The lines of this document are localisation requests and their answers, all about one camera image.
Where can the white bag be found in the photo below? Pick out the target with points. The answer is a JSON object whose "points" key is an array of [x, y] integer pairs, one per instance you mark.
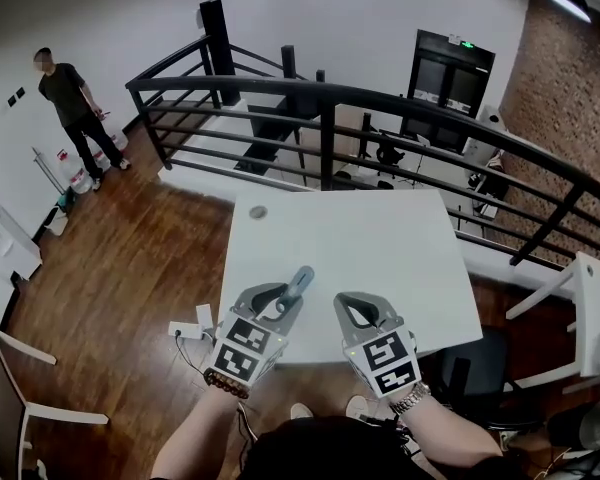
{"points": [[56, 222]]}

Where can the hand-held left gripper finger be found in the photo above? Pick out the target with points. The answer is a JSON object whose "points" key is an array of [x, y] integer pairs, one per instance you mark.
{"points": [[247, 295], [291, 318]]}

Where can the person's left forearm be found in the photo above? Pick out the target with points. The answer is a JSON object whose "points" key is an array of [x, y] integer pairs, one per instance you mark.
{"points": [[200, 433]]}

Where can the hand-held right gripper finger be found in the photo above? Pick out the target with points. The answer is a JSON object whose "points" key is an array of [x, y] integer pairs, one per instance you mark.
{"points": [[387, 310], [344, 323]]}

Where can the large white table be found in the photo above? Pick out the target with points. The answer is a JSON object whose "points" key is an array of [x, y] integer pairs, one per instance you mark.
{"points": [[355, 248]]}

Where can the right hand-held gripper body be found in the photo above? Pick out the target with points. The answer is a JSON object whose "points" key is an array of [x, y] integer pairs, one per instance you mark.
{"points": [[385, 363]]}

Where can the person's right shoe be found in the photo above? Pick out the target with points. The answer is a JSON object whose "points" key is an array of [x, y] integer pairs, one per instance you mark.
{"points": [[356, 407]]}

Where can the metal stand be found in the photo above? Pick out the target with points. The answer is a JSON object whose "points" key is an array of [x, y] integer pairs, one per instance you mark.
{"points": [[47, 168]]}

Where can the black office chair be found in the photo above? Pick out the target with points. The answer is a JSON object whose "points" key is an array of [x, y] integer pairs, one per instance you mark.
{"points": [[390, 155]]}

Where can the white power strip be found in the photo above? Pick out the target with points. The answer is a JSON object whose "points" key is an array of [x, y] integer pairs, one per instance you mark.
{"points": [[185, 330]]}

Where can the black glass door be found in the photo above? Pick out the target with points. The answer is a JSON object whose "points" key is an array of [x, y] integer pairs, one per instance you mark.
{"points": [[445, 83]]}

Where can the person's black clothing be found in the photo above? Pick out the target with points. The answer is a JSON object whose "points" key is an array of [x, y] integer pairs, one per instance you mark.
{"points": [[330, 453]]}

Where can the black square pillar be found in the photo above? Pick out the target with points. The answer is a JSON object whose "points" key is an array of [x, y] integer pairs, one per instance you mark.
{"points": [[217, 48]]}

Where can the silver metal wristwatch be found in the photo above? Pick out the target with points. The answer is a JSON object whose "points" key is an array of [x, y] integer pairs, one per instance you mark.
{"points": [[410, 400]]}

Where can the white box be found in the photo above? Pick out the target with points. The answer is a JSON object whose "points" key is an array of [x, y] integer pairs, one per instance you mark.
{"points": [[5, 238]]}

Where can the person's shoe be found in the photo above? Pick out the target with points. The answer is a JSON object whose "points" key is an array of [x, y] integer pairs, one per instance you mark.
{"points": [[301, 412], [356, 407]]}

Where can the green exit sign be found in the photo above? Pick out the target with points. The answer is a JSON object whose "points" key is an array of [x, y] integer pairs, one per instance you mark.
{"points": [[465, 44]]}

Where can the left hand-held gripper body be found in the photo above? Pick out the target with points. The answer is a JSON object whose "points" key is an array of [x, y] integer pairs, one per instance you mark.
{"points": [[247, 350]]}

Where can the white charger block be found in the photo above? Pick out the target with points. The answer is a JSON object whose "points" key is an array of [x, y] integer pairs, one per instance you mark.
{"points": [[205, 316]]}

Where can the green item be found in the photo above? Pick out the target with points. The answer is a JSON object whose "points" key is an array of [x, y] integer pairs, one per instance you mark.
{"points": [[67, 200]]}

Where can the black metal railing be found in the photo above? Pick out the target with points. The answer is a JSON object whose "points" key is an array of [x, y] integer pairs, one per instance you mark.
{"points": [[330, 88]]}

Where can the black wall switch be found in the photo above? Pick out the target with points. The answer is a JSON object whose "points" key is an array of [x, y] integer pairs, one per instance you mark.
{"points": [[16, 96]]}

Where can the white furniture frame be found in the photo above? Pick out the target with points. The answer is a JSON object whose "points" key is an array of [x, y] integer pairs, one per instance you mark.
{"points": [[0, 393]]}

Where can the small white table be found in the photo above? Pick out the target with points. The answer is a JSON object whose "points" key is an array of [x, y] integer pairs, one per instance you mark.
{"points": [[597, 313]]}

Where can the person's left shoe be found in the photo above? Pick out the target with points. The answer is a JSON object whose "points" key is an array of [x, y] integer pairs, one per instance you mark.
{"points": [[301, 412]]}

